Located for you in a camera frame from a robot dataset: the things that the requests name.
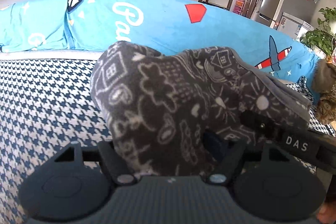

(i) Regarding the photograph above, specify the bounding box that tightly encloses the grey doodle-print garment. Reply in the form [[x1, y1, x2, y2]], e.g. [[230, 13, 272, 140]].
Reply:
[[90, 42, 311, 177]]

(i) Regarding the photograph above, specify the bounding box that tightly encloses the houndstooth sofa seat cover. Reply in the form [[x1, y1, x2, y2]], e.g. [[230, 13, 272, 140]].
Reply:
[[1, 57, 333, 223]]

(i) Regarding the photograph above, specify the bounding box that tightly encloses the green potted plant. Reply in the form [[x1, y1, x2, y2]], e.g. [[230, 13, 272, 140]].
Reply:
[[299, 7, 335, 56]]

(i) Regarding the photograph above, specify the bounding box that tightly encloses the blue printed sofa back cover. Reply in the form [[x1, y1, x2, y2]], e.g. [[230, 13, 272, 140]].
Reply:
[[1, 0, 318, 87]]

